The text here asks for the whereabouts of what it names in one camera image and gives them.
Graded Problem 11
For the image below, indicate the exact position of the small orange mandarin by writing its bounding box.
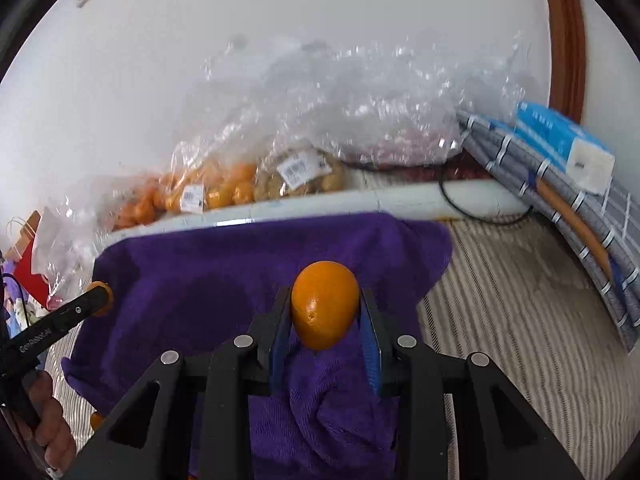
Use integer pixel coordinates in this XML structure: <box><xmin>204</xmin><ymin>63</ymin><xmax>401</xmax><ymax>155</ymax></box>
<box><xmin>90</xmin><ymin>412</ymin><xmax>105</xmax><ymax>431</ymax></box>

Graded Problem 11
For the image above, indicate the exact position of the oval orange kumquat fruit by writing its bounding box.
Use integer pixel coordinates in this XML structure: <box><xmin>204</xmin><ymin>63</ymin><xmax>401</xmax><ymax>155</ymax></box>
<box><xmin>291</xmin><ymin>261</ymin><xmax>360</xmax><ymax>351</ymax></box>

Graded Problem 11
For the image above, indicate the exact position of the small orange kumquat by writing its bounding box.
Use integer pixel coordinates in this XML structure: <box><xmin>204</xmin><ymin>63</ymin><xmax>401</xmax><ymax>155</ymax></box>
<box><xmin>87</xmin><ymin>281</ymin><xmax>114</xmax><ymax>318</ymax></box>

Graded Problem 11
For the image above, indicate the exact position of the bag of brown fruits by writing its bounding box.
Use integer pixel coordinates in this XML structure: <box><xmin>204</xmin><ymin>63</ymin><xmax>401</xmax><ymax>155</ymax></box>
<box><xmin>254</xmin><ymin>148</ymin><xmax>346</xmax><ymax>202</ymax></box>

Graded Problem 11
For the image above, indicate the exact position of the person's left hand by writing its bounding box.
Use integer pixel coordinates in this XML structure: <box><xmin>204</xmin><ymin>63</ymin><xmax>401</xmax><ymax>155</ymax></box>
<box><xmin>17</xmin><ymin>370</ymin><xmax>77</xmax><ymax>472</ymax></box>

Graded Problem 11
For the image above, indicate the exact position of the red paper shopping bag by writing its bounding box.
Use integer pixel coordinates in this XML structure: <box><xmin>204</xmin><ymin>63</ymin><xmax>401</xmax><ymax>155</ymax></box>
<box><xmin>13</xmin><ymin>240</ymin><xmax>52</xmax><ymax>311</ymax></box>

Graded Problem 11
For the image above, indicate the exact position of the brown paper shopping bag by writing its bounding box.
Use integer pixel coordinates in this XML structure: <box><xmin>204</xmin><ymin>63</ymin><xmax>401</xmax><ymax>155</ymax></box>
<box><xmin>4</xmin><ymin>210</ymin><xmax>41</xmax><ymax>262</ymax></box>

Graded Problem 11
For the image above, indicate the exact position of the clear plastic bag left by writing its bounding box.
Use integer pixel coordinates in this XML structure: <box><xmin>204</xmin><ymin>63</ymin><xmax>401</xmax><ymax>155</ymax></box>
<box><xmin>32</xmin><ymin>172</ymin><xmax>160</xmax><ymax>311</ymax></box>

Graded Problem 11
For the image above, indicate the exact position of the purple towel covered tray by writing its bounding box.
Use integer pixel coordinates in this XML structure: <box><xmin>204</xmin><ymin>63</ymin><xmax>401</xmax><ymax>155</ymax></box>
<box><xmin>60</xmin><ymin>210</ymin><xmax>454</xmax><ymax>480</ymax></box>

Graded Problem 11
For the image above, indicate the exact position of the bag of orange kumquats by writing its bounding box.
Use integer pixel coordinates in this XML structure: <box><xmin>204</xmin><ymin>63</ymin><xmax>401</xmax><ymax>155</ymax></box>
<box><xmin>113</xmin><ymin>157</ymin><xmax>257</xmax><ymax>231</ymax></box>

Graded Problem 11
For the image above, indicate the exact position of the grey checked folded cloth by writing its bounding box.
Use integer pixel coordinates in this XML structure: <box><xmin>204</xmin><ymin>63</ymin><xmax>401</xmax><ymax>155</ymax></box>
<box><xmin>457</xmin><ymin>110</ymin><xmax>639</xmax><ymax>352</ymax></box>

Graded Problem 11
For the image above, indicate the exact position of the blue white tissue box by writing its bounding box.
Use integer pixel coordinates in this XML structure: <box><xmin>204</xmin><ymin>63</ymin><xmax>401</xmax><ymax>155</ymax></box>
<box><xmin>514</xmin><ymin>101</ymin><xmax>615</xmax><ymax>195</ymax></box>

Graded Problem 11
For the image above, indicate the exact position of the clear crumpled plastic bag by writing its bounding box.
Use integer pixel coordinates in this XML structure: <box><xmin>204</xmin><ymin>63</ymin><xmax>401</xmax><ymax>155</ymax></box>
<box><xmin>183</xmin><ymin>38</ymin><xmax>544</xmax><ymax>167</ymax></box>

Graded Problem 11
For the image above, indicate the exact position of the black cable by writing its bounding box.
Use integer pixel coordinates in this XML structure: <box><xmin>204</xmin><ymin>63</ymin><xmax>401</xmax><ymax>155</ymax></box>
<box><xmin>344</xmin><ymin>156</ymin><xmax>536</xmax><ymax>226</ymax></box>

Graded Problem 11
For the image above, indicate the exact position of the brown wooden door frame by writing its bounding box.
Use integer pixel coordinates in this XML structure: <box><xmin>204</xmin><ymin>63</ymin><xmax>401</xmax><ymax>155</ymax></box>
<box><xmin>547</xmin><ymin>0</ymin><xmax>587</xmax><ymax>124</ymax></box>

